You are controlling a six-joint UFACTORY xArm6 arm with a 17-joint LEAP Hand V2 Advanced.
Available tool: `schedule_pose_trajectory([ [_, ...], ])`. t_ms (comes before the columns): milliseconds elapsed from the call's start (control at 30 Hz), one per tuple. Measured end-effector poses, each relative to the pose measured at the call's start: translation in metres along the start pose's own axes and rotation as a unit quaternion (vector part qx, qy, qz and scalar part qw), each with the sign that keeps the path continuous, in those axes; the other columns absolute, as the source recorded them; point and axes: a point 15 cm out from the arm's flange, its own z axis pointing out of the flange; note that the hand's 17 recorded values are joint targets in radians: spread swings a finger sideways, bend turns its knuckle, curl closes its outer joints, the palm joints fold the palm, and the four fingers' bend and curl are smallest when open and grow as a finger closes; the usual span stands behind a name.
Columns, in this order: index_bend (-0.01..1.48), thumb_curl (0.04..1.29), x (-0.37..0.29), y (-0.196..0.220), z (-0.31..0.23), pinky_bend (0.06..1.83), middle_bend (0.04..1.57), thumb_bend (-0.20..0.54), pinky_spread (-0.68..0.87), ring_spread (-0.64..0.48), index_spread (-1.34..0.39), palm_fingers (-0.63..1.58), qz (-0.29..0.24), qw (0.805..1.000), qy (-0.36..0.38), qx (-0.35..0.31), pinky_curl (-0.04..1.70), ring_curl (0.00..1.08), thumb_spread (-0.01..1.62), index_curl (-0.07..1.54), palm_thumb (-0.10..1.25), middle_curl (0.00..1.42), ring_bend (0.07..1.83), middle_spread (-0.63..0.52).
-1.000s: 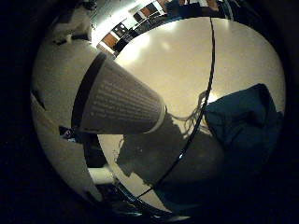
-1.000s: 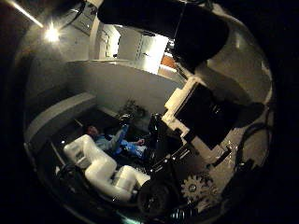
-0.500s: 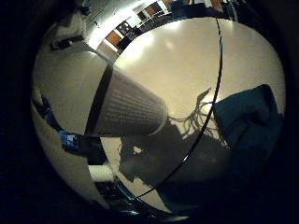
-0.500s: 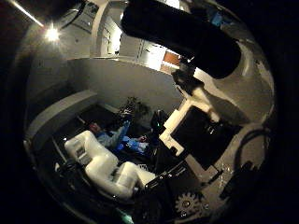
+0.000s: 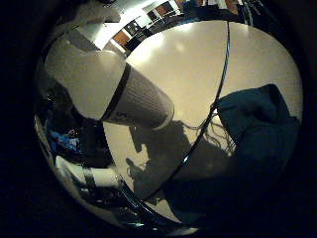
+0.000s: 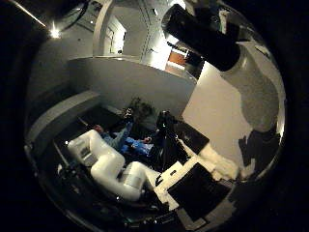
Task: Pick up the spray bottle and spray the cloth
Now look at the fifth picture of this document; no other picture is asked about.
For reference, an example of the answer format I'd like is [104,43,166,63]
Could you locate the dark blue cloth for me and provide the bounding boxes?
[216,83,302,189]

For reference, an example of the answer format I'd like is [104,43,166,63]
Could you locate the thin black cable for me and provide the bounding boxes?
[162,21,231,187]

